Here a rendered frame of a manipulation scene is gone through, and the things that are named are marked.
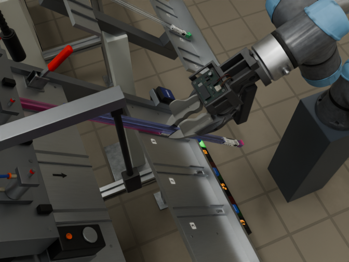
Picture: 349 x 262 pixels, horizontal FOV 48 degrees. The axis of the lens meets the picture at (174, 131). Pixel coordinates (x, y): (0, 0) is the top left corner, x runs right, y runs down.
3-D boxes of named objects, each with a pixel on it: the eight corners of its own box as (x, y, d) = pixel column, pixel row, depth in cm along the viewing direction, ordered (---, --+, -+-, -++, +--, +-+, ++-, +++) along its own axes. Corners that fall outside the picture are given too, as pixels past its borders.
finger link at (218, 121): (187, 120, 74) (224, 91, 73) (190, 122, 76) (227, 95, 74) (199, 139, 72) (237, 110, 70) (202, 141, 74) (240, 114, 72)
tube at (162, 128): (237, 143, 96) (240, 140, 96) (240, 147, 96) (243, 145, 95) (59, 107, 58) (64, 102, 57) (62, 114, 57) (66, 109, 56)
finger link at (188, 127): (157, 129, 72) (197, 99, 70) (171, 138, 77) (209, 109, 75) (164, 143, 70) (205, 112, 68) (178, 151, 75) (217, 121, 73)
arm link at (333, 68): (324, 37, 83) (316, 6, 74) (351, 78, 77) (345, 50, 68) (289, 56, 85) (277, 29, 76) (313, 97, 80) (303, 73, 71)
